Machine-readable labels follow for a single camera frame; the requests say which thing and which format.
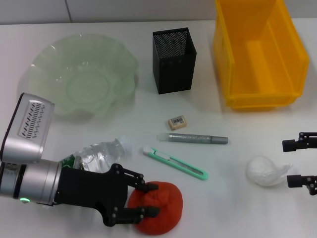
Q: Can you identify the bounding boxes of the white paper ball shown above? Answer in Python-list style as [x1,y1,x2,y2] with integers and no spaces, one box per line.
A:
[245,155,294,187]

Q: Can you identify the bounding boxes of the beige eraser with barcode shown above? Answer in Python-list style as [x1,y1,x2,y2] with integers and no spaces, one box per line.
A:
[167,114,188,131]

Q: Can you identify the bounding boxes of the silver glitter pen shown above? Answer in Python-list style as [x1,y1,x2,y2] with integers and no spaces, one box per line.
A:
[156,132,229,146]

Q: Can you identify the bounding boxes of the yellow plastic bin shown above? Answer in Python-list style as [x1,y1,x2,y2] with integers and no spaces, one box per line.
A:
[212,0,310,111]

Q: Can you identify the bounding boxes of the black mesh pen holder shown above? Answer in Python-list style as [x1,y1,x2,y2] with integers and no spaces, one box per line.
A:
[152,26,198,95]

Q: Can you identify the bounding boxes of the green utility knife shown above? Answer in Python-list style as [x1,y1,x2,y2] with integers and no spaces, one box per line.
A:
[142,146,209,181]

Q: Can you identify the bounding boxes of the clear green-label water bottle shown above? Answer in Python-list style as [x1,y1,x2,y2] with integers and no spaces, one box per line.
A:
[59,135,132,174]

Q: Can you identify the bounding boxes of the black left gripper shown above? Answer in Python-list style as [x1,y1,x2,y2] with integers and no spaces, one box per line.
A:
[53,163,161,228]

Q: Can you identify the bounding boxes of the green glass fruit plate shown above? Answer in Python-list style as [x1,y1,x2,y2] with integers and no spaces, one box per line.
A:
[28,33,139,120]

